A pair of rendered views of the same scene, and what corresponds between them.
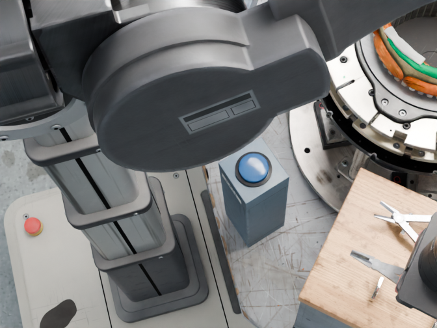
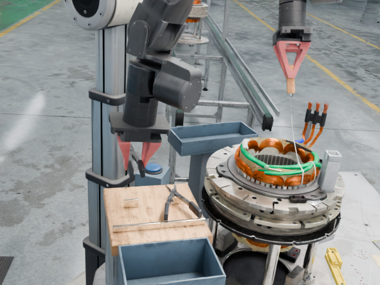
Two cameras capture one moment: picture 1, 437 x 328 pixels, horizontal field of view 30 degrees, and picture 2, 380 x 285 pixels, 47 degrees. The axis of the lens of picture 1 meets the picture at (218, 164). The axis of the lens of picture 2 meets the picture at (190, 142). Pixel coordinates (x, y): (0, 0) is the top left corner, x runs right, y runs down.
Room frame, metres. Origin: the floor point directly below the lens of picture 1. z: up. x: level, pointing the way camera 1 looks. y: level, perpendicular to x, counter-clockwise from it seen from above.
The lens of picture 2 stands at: (-0.36, -0.72, 1.56)
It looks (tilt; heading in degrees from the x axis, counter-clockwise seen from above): 24 degrees down; 38
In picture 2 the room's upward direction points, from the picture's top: 5 degrees clockwise
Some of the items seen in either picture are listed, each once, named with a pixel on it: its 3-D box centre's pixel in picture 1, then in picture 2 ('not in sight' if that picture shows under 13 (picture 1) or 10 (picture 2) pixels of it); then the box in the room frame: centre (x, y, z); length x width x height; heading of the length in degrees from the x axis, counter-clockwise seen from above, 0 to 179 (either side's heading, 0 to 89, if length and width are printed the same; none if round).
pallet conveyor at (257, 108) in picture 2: not in sight; (180, 24); (4.95, 3.87, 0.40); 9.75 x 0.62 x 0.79; 44
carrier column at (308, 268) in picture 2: not in sight; (313, 242); (0.55, -0.42, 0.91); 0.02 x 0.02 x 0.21
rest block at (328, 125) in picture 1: (337, 120); (223, 235); (0.48, -0.20, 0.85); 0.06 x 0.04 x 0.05; 2
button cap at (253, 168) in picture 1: (253, 168); (152, 167); (0.35, -0.05, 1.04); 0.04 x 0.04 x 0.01
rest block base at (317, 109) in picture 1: (332, 123); (222, 244); (0.49, -0.20, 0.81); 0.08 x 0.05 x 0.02; 2
